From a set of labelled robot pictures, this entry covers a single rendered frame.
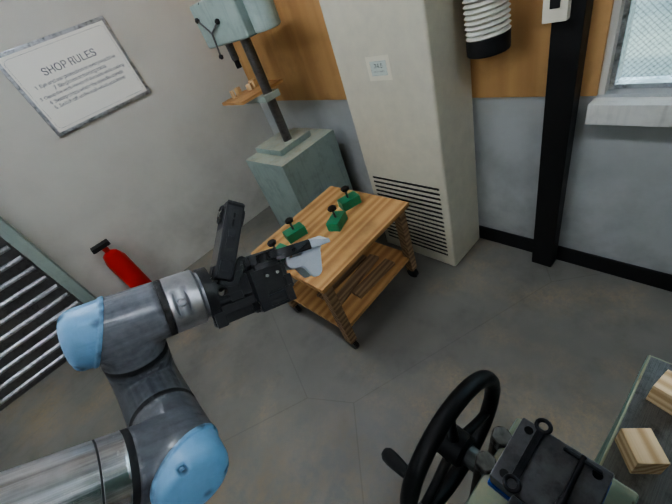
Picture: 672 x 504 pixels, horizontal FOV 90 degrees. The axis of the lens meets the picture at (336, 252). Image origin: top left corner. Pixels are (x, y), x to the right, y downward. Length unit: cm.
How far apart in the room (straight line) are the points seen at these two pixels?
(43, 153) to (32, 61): 51
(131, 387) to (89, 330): 9
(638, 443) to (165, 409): 58
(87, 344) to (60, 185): 240
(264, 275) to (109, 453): 25
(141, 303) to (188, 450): 17
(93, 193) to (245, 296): 242
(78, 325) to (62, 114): 238
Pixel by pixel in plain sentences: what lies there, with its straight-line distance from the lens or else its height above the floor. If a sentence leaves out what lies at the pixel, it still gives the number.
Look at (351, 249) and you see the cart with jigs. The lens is 153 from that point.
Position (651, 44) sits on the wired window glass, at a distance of 165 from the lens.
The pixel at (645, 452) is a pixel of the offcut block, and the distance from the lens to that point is 62.
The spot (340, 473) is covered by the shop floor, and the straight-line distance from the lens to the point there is 162.
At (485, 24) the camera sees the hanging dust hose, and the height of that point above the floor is 118.
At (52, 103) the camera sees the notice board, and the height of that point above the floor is 142.
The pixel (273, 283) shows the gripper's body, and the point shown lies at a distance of 48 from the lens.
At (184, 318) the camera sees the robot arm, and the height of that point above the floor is 124.
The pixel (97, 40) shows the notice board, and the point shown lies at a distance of 284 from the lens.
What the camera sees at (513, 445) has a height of 100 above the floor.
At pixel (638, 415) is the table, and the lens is 68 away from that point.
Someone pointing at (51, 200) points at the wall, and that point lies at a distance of 284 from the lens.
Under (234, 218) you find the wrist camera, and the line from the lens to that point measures 48.
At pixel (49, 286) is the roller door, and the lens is 297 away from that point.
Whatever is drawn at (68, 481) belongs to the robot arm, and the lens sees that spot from 41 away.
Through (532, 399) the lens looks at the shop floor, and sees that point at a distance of 166.
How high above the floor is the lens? 149
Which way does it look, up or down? 38 degrees down
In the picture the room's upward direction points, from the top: 23 degrees counter-clockwise
